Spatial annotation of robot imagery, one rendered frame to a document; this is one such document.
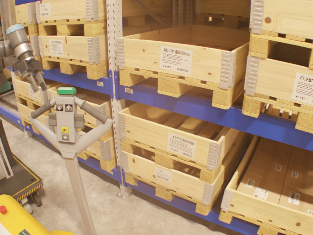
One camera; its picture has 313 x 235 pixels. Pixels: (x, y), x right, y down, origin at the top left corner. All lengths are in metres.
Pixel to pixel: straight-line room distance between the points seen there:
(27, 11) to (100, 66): 1.11
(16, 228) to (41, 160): 2.07
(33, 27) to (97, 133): 1.76
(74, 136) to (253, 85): 0.93
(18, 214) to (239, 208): 1.40
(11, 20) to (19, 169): 1.47
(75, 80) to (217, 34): 1.47
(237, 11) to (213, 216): 1.94
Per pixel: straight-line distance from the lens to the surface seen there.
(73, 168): 1.21
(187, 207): 2.12
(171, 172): 1.85
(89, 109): 1.06
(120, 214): 2.35
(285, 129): 1.47
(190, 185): 1.84
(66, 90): 1.09
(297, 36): 1.28
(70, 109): 1.08
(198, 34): 2.69
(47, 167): 3.09
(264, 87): 1.35
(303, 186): 2.18
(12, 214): 1.33
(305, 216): 1.75
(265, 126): 1.49
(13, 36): 1.24
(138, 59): 1.64
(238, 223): 2.03
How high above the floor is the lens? 1.77
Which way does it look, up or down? 27 degrees down
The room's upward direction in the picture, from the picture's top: straight up
